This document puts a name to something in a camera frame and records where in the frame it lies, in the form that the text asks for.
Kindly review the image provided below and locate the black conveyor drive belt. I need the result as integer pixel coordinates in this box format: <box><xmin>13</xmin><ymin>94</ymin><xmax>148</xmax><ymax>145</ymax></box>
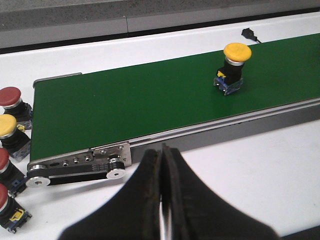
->
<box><xmin>26</xmin><ymin>161</ymin><xmax>126</xmax><ymax>188</ymax></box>

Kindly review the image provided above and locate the yellow button left side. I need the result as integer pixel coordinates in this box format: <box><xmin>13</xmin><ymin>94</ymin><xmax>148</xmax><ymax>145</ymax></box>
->
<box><xmin>0</xmin><ymin>114</ymin><xmax>31</xmax><ymax>162</ymax></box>

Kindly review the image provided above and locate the red button left middle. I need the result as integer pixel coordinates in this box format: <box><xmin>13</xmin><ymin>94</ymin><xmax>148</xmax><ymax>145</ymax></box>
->
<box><xmin>0</xmin><ymin>147</ymin><xmax>27</xmax><ymax>198</ymax></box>

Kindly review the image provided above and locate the black cable connector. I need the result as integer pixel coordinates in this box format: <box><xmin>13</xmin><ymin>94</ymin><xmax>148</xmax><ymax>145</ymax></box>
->
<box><xmin>241</xmin><ymin>28</ymin><xmax>262</xmax><ymax>44</ymax></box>

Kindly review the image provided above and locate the red button bottom left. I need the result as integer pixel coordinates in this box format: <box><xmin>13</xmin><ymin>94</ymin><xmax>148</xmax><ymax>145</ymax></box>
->
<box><xmin>0</xmin><ymin>183</ymin><xmax>32</xmax><ymax>234</ymax></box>

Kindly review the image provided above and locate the grey speckled stone counter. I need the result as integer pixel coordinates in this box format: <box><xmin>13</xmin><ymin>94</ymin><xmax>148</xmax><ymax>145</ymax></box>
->
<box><xmin>0</xmin><ymin>0</ymin><xmax>320</xmax><ymax>53</ymax></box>

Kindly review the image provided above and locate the green conveyor belt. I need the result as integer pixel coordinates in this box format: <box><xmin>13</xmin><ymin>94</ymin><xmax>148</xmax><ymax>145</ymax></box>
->
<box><xmin>30</xmin><ymin>34</ymin><xmax>320</xmax><ymax>161</ymax></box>

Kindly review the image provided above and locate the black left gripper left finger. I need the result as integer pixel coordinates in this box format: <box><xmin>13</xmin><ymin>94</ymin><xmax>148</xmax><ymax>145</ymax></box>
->
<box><xmin>59</xmin><ymin>149</ymin><xmax>160</xmax><ymax>240</ymax></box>

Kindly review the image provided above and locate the red button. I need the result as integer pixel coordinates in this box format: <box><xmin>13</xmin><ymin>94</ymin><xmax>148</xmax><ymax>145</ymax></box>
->
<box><xmin>0</xmin><ymin>183</ymin><xmax>32</xmax><ymax>234</ymax></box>
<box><xmin>0</xmin><ymin>147</ymin><xmax>27</xmax><ymax>198</ymax></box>
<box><xmin>0</xmin><ymin>86</ymin><xmax>33</xmax><ymax>130</ymax></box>

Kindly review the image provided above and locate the yellow mushroom push button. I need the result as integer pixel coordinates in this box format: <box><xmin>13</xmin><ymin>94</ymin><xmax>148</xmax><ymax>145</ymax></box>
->
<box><xmin>213</xmin><ymin>42</ymin><xmax>252</xmax><ymax>96</ymax></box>

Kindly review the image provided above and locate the aluminium conveyor frame rail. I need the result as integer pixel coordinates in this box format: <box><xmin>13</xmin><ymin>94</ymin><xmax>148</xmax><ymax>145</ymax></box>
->
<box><xmin>27</xmin><ymin>69</ymin><xmax>320</xmax><ymax>173</ymax></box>

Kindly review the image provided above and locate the red button top left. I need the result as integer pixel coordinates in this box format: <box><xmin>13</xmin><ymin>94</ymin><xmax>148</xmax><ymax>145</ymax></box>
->
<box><xmin>0</xmin><ymin>86</ymin><xmax>33</xmax><ymax>130</ymax></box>

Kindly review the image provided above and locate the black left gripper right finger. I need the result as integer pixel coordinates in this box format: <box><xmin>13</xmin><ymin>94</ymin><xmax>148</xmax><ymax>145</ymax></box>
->
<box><xmin>161</xmin><ymin>145</ymin><xmax>279</xmax><ymax>240</ymax></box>

